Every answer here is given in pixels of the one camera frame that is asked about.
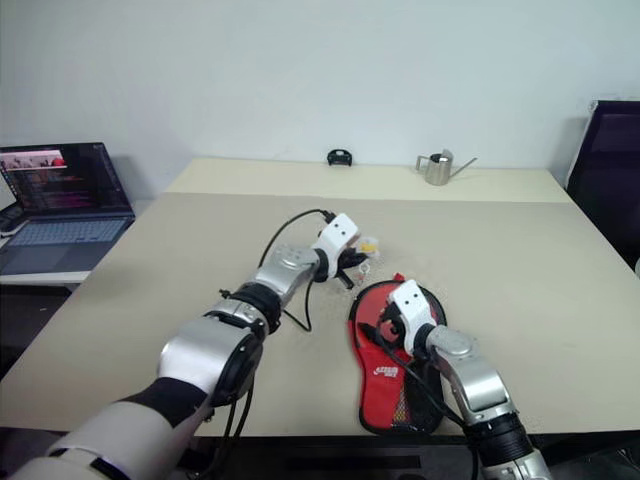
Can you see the black phone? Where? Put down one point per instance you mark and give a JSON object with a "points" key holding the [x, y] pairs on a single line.
{"points": [[10, 220]]}

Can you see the blue open laptop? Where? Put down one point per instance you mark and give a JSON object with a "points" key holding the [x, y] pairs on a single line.
{"points": [[65, 235]]}

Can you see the steel watering can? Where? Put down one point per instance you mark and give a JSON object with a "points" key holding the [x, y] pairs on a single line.
{"points": [[439, 172]]}

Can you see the black office chair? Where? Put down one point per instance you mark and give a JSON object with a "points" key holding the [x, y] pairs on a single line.
{"points": [[615, 175]]}

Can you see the red ping pong paddle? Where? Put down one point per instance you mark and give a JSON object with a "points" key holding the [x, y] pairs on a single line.
{"points": [[367, 312]]}

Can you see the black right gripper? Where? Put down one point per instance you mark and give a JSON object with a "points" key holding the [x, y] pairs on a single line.
{"points": [[392, 330]]}

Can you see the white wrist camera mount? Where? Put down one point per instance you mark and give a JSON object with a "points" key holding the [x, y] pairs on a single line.
{"points": [[337, 235], [412, 300]]}

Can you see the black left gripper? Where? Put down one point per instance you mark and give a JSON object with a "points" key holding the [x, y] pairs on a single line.
{"points": [[345, 264]]}

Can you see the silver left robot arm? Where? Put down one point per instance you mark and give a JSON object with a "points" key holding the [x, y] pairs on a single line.
{"points": [[280, 272]]}

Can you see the red black paddle case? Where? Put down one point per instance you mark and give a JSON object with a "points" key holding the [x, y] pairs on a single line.
{"points": [[380, 385]]}

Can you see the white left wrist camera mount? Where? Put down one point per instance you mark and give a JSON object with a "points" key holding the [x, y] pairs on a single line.
{"points": [[337, 235]]}

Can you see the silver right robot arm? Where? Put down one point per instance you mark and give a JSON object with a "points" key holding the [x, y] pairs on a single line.
{"points": [[480, 375]]}

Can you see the small black clip object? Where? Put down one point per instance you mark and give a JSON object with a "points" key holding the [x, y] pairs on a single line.
{"points": [[340, 158]]}

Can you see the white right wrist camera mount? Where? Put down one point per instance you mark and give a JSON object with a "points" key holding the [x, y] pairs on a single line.
{"points": [[412, 300]]}

